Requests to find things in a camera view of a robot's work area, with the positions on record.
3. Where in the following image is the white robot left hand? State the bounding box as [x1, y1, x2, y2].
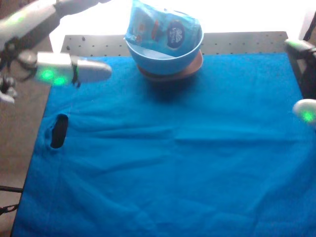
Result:
[0, 0, 113, 105]

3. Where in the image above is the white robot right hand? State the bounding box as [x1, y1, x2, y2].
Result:
[284, 39, 316, 124]

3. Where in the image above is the blue wet wipes packet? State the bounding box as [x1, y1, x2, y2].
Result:
[123, 0, 201, 58]

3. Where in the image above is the light blue bowl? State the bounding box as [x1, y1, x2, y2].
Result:
[125, 23, 204, 75]

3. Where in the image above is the pink square plate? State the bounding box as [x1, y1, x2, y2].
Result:
[136, 50, 204, 80]

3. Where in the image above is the blue table cloth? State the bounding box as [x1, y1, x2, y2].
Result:
[10, 52, 316, 237]

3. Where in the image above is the black frame bar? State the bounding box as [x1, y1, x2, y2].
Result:
[303, 14, 316, 42]

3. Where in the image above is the black floor cable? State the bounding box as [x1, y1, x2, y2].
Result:
[0, 186, 24, 194]

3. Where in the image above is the black strap clip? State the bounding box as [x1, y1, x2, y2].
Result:
[0, 203, 20, 217]

